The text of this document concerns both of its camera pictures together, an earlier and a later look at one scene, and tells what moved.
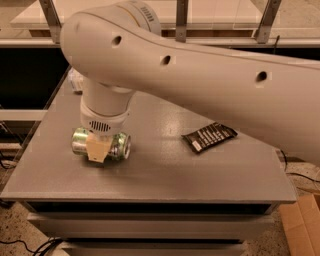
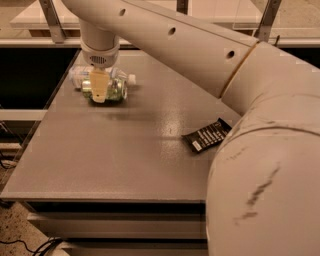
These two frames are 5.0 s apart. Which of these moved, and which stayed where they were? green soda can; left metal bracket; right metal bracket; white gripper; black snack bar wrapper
Moved: white gripper; green soda can
Stayed: right metal bracket; black snack bar wrapper; left metal bracket
